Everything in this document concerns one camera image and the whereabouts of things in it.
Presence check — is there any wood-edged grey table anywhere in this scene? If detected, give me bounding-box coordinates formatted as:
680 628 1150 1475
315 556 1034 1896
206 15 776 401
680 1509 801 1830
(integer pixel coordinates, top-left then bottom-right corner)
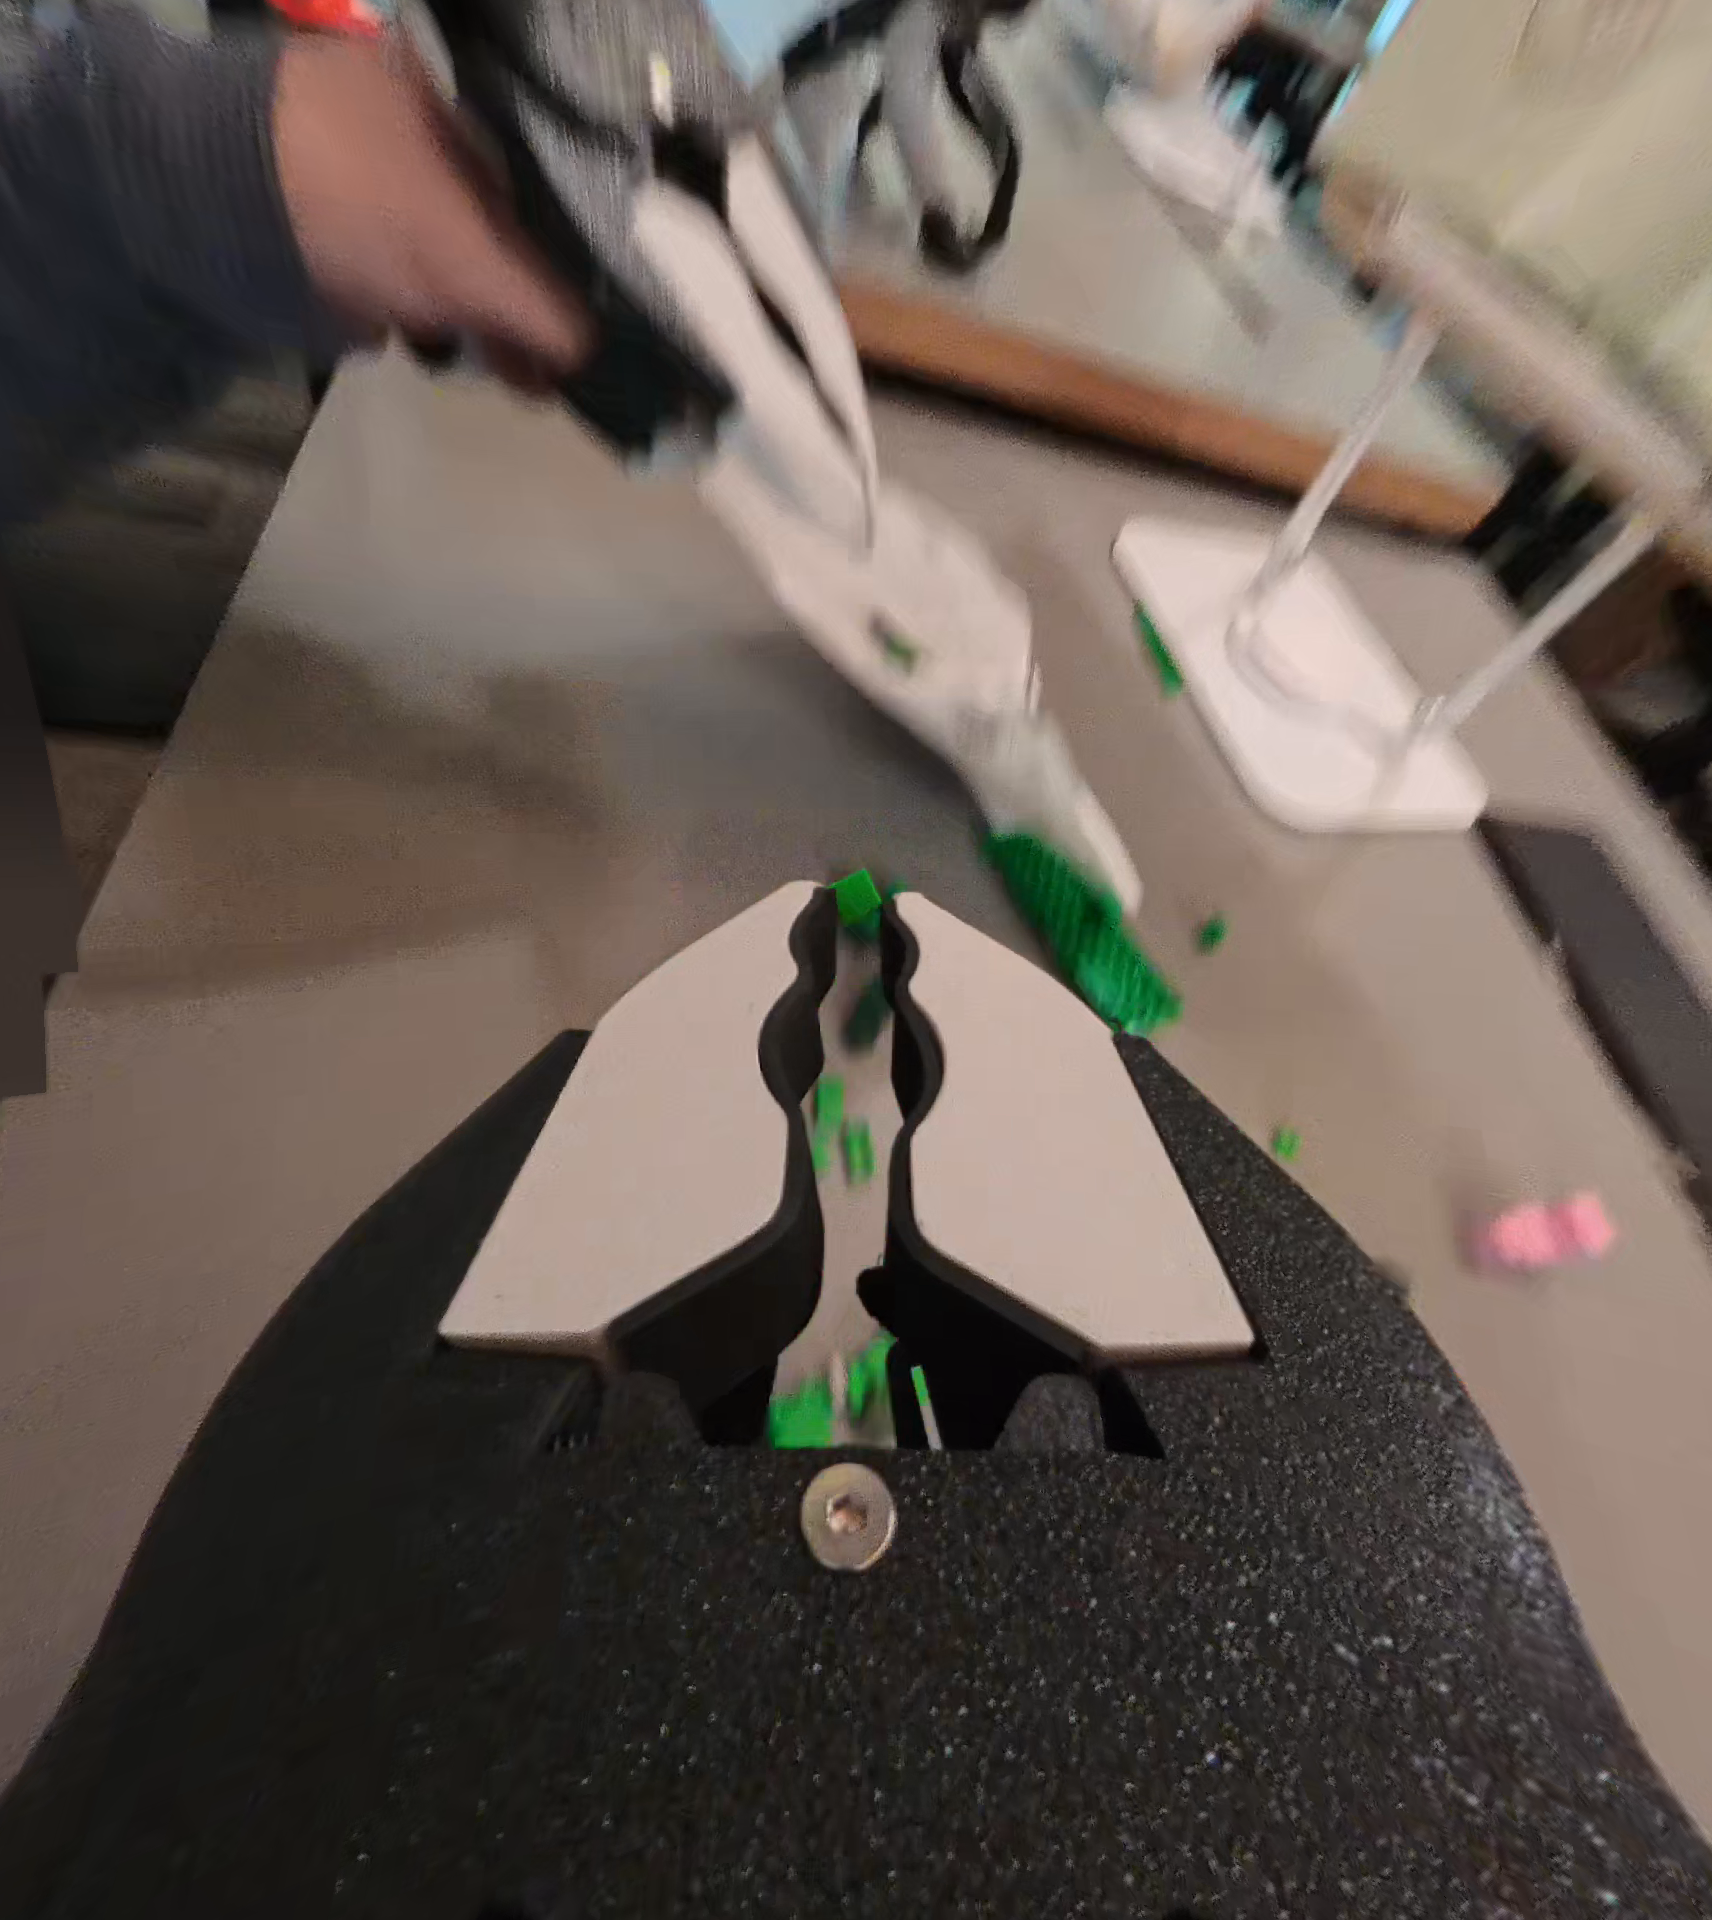
834 0 1712 631

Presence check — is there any pale stand rod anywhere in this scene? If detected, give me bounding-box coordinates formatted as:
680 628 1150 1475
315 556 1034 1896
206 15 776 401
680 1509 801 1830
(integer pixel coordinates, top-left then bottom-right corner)
1404 512 1658 760
1230 322 1443 671

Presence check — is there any person's left forearm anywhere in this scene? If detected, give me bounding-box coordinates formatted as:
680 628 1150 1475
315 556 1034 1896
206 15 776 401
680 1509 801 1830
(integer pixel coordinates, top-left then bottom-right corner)
0 0 333 529

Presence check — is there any pile of green toy bricks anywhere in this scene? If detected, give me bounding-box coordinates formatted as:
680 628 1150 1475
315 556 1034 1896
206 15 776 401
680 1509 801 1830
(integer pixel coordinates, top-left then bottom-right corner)
766 900 1310 1457

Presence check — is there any pale flat panel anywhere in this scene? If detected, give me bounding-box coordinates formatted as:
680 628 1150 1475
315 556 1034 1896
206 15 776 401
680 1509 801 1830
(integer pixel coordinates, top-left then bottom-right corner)
1312 0 1712 631

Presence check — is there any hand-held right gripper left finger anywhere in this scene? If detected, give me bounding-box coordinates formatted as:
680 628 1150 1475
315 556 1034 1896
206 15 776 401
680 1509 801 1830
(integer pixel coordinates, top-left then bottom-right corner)
440 881 834 1442

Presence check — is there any white stand base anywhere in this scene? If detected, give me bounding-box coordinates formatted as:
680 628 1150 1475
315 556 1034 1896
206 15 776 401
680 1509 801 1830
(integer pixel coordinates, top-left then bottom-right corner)
1112 518 1486 833

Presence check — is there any black looped cable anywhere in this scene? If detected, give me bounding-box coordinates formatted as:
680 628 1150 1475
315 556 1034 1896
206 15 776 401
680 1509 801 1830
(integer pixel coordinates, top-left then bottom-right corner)
877 0 1022 272

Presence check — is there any black desk panel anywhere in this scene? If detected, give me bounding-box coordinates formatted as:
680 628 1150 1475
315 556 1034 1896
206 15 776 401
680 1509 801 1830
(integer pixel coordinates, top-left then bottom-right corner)
1486 818 1712 1293

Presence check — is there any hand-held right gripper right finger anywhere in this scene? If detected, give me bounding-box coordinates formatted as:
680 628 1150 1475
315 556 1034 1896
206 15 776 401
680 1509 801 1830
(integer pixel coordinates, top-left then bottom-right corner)
864 893 1257 1442

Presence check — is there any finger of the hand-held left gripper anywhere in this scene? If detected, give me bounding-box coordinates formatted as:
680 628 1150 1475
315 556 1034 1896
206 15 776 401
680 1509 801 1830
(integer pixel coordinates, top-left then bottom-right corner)
726 133 884 514
632 185 875 553

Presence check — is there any pink toy pig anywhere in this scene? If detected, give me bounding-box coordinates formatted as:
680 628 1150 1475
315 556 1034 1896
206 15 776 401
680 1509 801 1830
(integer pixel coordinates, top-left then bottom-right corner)
1461 1190 1620 1278

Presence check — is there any white paper bag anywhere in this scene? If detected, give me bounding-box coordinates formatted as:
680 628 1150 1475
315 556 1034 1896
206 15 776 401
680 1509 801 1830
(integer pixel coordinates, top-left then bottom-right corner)
698 451 1143 917

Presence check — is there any person's left hand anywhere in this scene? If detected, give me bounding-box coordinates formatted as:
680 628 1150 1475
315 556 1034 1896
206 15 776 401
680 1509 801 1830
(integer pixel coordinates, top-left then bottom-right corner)
272 29 598 383

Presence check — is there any large green studded plate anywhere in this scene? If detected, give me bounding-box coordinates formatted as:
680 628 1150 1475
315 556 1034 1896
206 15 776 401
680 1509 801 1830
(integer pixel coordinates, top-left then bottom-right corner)
984 825 1183 1038

